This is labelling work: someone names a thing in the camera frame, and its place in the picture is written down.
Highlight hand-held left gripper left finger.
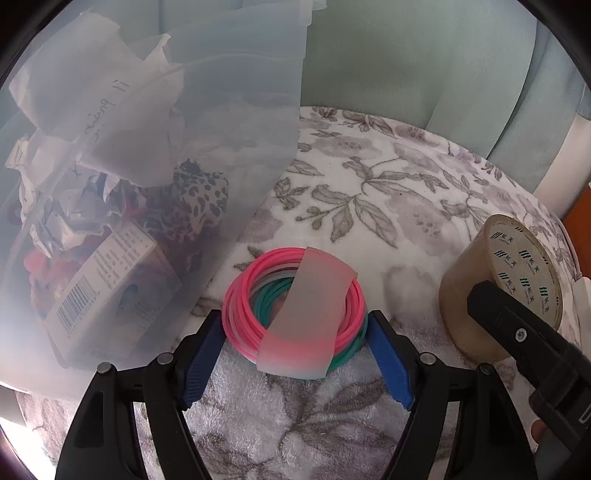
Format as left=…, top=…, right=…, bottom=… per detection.
left=55, top=310, right=227, bottom=480

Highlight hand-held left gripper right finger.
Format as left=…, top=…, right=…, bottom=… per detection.
left=367, top=310, right=539, bottom=480

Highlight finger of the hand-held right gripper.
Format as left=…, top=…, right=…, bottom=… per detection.
left=466, top=281, right=591, bottom=416

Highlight brown packing tape roll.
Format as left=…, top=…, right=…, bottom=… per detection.
left=438, top=213, right=566, bottom=363

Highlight pink and green hair ties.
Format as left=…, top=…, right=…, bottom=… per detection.
left=222, top=247, right=369, bottom=380

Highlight small cardboard box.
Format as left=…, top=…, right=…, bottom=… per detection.
left=44, top=219, right=183, bottom=365

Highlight leopard print scrunchie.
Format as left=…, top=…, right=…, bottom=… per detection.
left=148, top=159, right=229, bottom=245

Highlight clear plastic storage container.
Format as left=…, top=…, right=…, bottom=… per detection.
left=0, top=0, right=331, bottom=400

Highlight white paper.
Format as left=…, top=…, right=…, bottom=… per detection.
left=4, top=11, right=185, bottom=259

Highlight white power strip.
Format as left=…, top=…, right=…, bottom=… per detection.
left=570, top=272, right=591, bottom=305

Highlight brown wooden furniture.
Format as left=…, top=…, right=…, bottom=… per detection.
left=566, top=182, right=591, bottom=232

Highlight floral blanket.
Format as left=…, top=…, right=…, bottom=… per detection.
left=14, top=106, right=578, bottom=480

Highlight green curtain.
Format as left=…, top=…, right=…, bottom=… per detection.
left=295, top=0, right=591, bottom=195

